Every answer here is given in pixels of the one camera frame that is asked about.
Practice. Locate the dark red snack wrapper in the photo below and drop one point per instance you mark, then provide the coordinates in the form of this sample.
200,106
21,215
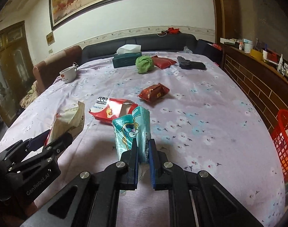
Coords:
153,92

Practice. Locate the yellow container on counter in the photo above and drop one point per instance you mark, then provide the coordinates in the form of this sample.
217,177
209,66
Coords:
256,54

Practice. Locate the floral lilac tablecloth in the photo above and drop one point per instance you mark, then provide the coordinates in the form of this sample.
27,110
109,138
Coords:
205,122

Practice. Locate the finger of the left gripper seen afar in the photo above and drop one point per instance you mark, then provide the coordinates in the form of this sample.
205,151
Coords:
52,150

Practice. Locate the wooden glass door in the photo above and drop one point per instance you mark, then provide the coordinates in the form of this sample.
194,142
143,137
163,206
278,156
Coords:
16,71

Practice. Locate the floral cushion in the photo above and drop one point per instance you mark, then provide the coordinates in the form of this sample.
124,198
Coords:
31,96

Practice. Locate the red white foot-patch box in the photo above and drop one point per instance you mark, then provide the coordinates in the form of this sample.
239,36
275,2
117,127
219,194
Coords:
106,109

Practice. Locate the black pistol-shaped object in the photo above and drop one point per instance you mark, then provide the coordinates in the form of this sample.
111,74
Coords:
189,65

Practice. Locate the small wall plaque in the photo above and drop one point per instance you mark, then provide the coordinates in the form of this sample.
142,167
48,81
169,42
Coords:
50,38

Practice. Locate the red plastic trash basket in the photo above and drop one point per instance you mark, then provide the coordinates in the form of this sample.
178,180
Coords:
280,141

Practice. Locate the white mug red logo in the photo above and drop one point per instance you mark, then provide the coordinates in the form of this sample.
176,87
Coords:
69,74

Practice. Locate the red flat pouch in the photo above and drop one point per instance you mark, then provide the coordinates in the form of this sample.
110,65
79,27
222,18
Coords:
162,63

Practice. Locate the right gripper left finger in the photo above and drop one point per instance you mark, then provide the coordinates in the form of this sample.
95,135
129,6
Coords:
91,199

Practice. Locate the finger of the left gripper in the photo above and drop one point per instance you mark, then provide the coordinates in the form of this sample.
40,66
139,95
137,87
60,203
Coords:
19,150

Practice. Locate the red item on sofa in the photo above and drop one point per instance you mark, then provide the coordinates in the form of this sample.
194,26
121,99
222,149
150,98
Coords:
169,31

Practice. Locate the green crumpled cloth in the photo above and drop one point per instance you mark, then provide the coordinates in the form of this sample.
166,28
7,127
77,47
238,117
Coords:
144,64

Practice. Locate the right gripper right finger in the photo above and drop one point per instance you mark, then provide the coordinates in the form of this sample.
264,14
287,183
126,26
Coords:
195,199

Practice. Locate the dark green tissue box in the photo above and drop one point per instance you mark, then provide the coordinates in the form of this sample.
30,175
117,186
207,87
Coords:
126,55

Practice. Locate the wooden brick-pattern counter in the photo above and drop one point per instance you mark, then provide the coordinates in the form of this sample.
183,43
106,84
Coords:
266,89

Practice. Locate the cream red paper bag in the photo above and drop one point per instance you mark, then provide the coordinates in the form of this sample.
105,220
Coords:
69,121

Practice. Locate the brown armchair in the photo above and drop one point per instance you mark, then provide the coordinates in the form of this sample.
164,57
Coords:
48,70

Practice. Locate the teal tissue pack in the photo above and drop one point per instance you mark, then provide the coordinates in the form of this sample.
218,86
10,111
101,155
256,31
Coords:
133,126

